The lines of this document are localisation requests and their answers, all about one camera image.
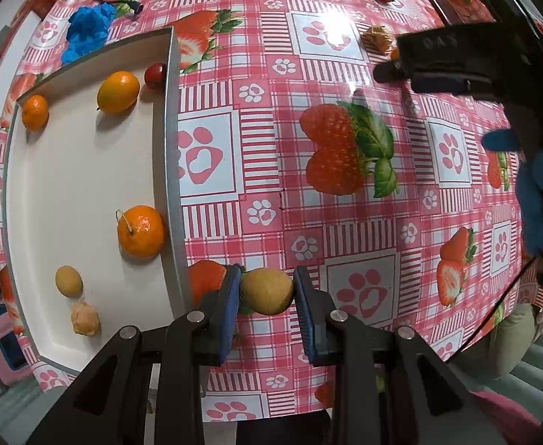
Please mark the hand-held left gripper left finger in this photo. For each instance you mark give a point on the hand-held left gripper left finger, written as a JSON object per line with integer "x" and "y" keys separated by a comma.
{"x": 227, "y": 317}

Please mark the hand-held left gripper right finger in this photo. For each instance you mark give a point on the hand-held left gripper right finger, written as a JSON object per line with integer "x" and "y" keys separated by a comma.
{"x": 306, "y": 317}

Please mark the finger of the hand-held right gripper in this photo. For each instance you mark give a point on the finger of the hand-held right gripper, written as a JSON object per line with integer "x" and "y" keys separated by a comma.
{"x": 438, "y": 84}

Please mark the brown longan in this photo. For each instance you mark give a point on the brown longan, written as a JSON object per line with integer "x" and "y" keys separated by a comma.
{"x": 267, "y": 292}
{"x": 69, "y": 281}

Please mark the white tray with grey rim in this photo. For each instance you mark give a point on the white tray with grey rim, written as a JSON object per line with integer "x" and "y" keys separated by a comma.
{"x": 76, "y": 171}

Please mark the person's right hand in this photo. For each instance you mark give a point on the person's right hand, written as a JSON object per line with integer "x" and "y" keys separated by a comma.
{"x": 535, "y": 208}

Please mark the crumpled brown husk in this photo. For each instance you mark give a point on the crumpled brown husk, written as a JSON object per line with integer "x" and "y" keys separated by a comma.
{"x": 377, "y": 39}

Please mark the black flat device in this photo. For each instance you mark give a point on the black flat device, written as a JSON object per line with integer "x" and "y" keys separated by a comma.
{"x": 440, "y": 7}

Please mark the orange mandarin with stem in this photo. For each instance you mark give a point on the orange mandarin with stem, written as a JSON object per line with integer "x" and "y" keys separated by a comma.
{"x": 141, "y": 231}

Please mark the pink checked printed tablecloth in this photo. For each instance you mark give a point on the pink checked printed tablecloth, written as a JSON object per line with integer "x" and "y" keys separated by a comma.
{"x": 299, "y": 79}

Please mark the peeled longan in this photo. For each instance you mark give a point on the peeled longan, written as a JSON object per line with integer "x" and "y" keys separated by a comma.
{"x": 85, "y": 317}

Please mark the person's green trouser leg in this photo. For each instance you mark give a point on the person's green trouser leg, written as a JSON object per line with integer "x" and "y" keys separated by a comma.
{"x": 508, "y": 340}

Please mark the pink garment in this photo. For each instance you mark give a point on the pink garment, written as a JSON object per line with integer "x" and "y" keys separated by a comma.
{"x": 498, "y": 419}

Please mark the crumpled blue glove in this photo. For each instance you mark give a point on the crumpled blue glove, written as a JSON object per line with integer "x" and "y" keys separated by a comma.
{"x": 87, "y": 32}

